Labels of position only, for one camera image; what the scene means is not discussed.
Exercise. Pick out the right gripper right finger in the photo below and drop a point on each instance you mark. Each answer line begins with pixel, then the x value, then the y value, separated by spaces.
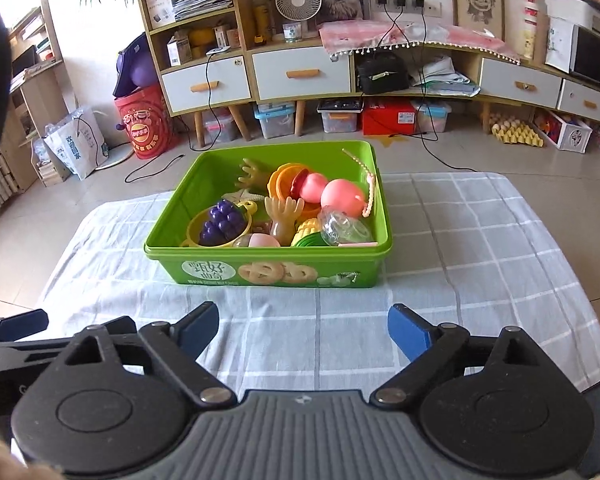
pixel 411 333

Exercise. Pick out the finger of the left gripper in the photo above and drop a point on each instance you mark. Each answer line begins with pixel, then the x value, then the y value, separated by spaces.
pixel 23 325

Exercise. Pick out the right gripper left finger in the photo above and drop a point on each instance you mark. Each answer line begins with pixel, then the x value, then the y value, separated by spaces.
pixel 196 330

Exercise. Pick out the yellow plastic cup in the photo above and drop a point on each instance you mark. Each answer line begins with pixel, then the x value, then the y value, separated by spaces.
pixel 194 227

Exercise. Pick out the purple grape toy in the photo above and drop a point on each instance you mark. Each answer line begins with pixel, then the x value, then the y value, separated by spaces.
pixel 225 222

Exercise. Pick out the clear plastic capsule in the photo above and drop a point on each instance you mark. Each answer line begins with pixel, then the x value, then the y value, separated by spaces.
pixel 338 228

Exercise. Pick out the white starfish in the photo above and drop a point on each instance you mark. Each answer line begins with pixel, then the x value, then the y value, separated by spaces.
pixel 243 195

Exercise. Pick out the yellow corn toy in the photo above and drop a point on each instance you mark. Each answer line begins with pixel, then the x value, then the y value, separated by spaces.
pixel 309 234

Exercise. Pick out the pink pig toy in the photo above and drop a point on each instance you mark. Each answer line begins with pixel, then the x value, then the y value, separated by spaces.
pixel 339 194

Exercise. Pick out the orange pumpkin mould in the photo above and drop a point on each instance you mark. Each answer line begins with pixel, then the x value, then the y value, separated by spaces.
pixel 279 185

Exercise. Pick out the grey checked cloth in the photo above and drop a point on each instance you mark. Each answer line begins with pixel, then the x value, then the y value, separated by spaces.
pixel 467 249

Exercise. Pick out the pink flat block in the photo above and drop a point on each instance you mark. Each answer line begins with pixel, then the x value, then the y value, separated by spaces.
pixel 257 240

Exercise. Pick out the green plastic cookie box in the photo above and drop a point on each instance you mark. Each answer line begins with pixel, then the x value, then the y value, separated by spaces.
pixel 250 167

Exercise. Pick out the white paper bag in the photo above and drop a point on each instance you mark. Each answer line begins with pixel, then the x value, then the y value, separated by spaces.
pixel 77 142

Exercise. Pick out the red printed bucket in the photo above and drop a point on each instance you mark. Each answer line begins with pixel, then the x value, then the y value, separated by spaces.
pixel 146 121

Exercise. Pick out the red box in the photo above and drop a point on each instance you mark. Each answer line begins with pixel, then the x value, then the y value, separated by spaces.
pixel 388 116

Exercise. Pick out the yellow egg tray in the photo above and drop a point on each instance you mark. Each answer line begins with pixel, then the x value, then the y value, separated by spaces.
pixel 512 130

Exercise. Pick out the clear storage bin blue lid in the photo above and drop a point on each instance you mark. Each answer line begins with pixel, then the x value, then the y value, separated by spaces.
pixel 276 119

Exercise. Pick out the black bag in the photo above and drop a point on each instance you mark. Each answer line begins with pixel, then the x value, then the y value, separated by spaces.
pixel 381 73

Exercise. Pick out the long wooden tv cabinet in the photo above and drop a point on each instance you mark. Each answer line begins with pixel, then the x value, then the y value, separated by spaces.
pixel 306 71

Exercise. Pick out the pink tasselled cloth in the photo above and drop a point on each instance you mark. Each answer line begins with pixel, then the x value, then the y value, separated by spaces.
pixel 348 37

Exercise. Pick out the wooden shelf cabinet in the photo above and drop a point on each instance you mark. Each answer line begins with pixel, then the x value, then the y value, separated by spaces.
pixel 199 49

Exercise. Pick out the microwave oven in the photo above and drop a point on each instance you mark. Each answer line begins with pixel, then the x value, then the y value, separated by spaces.
pixel 573 49

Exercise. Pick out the framed cartoon girl picture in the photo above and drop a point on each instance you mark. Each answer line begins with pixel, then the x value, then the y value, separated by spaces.
pixel 487 16

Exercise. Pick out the white desk fan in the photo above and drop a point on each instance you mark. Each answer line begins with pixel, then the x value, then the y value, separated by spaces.
pixel 295 14

